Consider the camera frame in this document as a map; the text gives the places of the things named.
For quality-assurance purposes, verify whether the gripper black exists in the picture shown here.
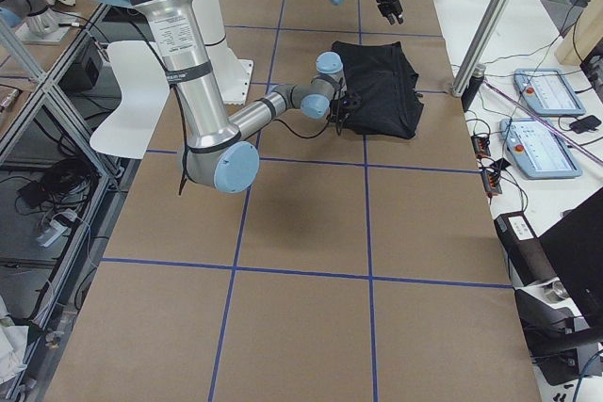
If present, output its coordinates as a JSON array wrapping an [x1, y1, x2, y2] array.
[[376, 0, 403, 24]]

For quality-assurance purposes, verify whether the black graphic t-shirt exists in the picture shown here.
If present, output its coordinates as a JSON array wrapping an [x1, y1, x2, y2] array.
[[332, 41, 423, 139]]

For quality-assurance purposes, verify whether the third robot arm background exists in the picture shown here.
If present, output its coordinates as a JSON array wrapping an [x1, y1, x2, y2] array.
[[1, 0, 68, 44]]

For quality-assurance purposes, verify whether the teach pendant far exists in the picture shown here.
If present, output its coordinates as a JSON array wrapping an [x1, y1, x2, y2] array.
[[513, 68, 586, 117]]

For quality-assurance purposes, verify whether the teach pendant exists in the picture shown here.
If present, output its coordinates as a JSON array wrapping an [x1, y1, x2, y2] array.
[[499, 119, 582, 180], [513, 68, 586, 117]]

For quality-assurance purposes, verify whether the teach pendant near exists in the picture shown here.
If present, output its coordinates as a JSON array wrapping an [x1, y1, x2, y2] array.
[[499, 119, 582, 180]]

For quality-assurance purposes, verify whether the white plastic chair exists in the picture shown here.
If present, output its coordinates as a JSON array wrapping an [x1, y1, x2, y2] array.
[[90, 40, 170, 159]]

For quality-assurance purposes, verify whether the black monitor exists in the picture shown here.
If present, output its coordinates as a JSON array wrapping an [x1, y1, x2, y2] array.
[[540, 190, 602, 326]]

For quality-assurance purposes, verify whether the aluminium frame post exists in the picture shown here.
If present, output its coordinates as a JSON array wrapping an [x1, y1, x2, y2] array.
[[451, 0, 510, 97]]

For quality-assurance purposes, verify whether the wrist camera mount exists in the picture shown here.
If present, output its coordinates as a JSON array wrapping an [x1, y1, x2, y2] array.
[[327, 93, 362, 129]]

